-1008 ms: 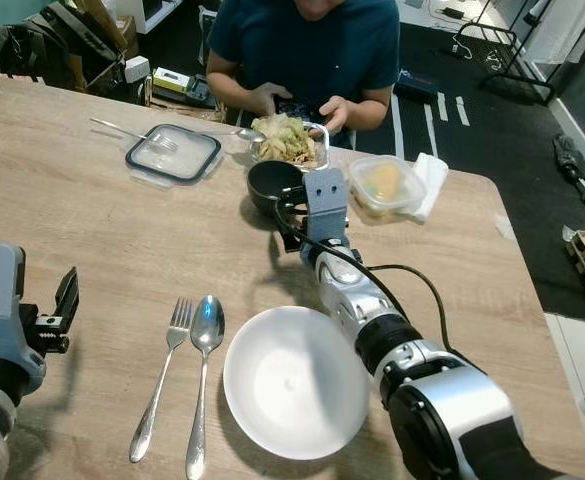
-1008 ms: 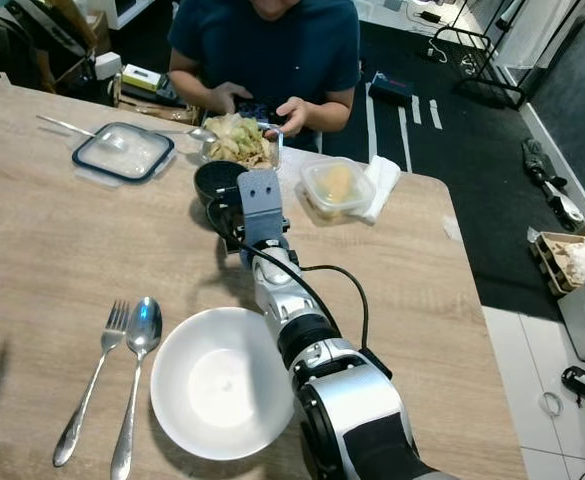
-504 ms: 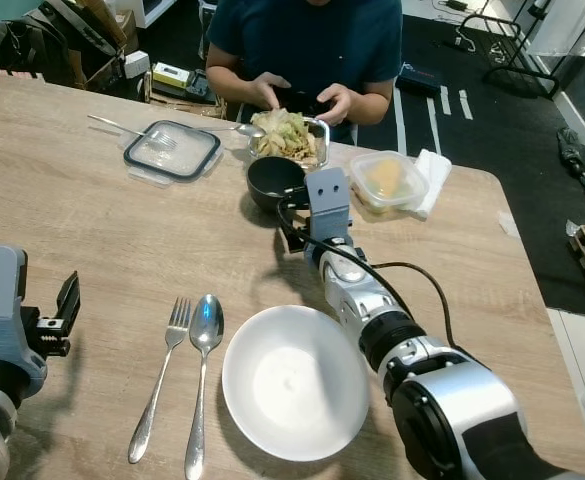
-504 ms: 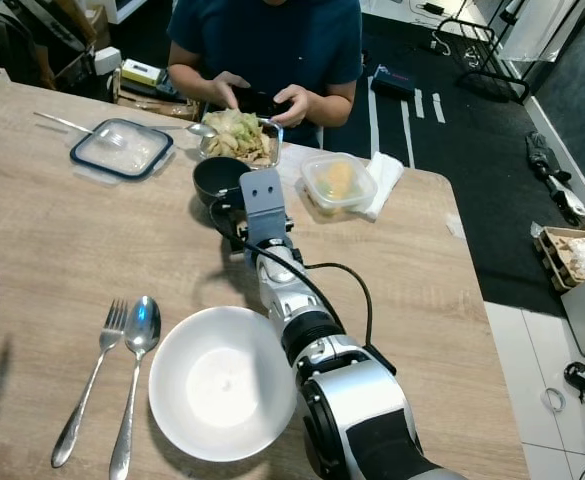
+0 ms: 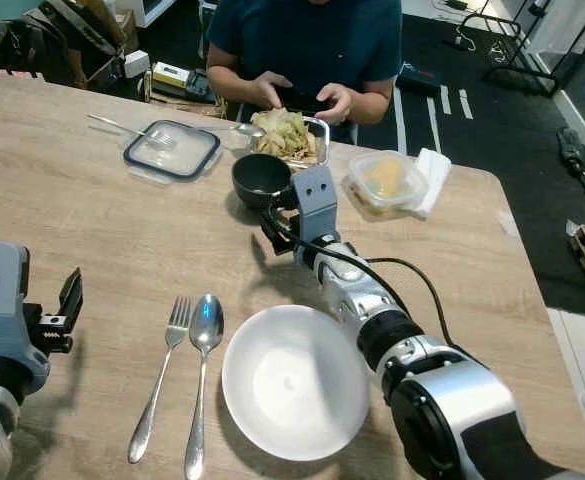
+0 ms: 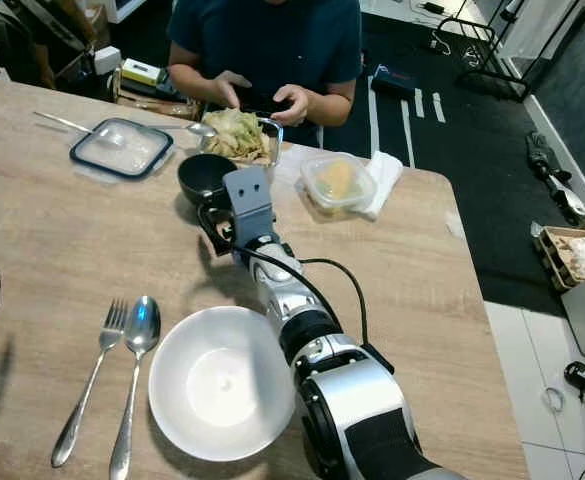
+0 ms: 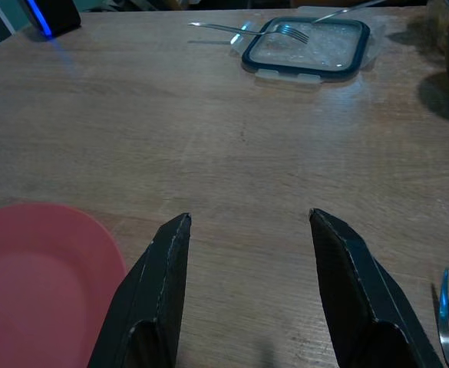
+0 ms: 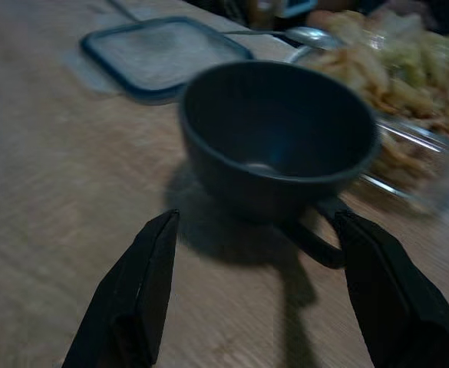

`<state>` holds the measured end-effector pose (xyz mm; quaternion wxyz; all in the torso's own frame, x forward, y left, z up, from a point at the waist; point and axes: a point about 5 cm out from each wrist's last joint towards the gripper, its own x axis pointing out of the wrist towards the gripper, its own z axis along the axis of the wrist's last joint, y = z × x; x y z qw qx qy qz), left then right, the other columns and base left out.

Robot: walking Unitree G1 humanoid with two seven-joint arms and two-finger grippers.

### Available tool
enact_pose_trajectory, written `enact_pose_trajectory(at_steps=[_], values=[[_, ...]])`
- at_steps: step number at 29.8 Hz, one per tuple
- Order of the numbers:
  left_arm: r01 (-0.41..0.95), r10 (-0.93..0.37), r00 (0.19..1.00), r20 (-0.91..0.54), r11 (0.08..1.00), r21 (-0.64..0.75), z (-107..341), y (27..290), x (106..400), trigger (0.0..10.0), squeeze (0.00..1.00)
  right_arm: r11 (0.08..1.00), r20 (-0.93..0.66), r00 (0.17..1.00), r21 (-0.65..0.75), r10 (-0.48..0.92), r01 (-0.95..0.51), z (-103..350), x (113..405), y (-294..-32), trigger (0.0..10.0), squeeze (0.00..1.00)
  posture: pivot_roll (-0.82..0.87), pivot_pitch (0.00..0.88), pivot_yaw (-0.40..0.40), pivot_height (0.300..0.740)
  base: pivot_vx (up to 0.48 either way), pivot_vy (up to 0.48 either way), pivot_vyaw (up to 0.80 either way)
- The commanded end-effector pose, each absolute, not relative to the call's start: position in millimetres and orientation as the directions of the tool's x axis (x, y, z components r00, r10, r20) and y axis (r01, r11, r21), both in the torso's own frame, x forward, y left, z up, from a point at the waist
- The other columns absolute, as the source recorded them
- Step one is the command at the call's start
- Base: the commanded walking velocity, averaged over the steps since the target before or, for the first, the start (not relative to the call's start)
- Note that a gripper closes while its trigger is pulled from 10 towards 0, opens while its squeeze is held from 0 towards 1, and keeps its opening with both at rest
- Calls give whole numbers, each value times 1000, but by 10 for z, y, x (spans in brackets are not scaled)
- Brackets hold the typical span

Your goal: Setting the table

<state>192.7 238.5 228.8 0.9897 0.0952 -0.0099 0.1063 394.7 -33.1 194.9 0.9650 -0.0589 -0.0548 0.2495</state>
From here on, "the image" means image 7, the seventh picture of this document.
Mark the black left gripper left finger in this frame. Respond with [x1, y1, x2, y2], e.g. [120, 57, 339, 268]
[87, 212, 193, 368]

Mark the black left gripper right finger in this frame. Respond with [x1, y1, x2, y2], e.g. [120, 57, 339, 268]
[309, 208, 446, 368]

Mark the pink plate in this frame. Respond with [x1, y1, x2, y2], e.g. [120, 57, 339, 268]
[0, 202, 128, 368]

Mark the clear lid with dark rim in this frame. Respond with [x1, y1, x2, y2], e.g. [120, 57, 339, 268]
[229, 15, 387, 85]

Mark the metal spoon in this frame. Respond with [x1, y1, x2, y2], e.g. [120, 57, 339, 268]
[311, 0, 386, 25]

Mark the black speaker with blue light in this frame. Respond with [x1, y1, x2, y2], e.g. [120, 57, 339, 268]
[16, 0, 82, 38]

